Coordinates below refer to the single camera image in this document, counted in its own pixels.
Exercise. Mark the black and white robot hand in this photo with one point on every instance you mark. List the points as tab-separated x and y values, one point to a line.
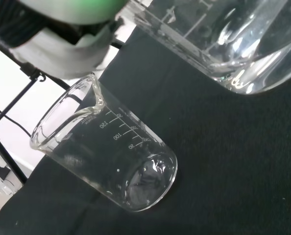
62	14

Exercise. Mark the clear empty glass beaker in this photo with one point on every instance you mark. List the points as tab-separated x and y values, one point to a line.
111	156

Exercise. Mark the black tripod stand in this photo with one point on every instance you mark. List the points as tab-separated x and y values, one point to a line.
6	151

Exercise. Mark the black bench cloth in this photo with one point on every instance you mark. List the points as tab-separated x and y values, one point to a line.
221	159

